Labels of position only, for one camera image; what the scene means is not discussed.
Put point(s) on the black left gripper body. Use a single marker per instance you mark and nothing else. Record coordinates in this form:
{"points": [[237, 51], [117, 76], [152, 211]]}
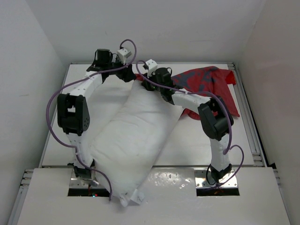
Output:
{"points": [[123, 75]]}

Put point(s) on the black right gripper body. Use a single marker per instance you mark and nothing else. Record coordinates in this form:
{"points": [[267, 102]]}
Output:
{"points": [[150, 86]]}

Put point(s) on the red patterned pillowcase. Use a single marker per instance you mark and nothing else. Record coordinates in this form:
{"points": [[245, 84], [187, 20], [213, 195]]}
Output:
{"points": [[206, 79]]}

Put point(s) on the white pillow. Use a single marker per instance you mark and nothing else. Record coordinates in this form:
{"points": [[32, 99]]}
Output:
{"points": [[128, 146]]}

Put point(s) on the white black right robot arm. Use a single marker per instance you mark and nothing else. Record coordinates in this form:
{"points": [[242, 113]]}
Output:
{"points": [[215, 119]]}

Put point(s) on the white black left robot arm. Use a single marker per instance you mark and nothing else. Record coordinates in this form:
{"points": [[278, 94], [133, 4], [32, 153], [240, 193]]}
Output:
{"points": [[72, 108]]}

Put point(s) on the white front cover board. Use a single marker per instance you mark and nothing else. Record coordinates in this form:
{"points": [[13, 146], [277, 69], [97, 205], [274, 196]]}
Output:
{"points": [[170, 199]]}

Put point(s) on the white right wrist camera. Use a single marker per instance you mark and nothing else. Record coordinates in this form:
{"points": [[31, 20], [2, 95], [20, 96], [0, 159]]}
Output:
{"points": [[150, 65]]}

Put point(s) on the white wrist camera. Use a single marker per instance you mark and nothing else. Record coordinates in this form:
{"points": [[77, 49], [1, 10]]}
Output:
{"points": [[123, 54], [150, 65]]}

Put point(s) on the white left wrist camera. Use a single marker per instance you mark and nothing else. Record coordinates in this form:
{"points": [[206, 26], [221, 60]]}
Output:
{"points": [[123, 54]]}

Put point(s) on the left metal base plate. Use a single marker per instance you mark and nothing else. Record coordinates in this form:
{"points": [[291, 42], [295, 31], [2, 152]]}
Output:
{"points": [[97, 180]]}

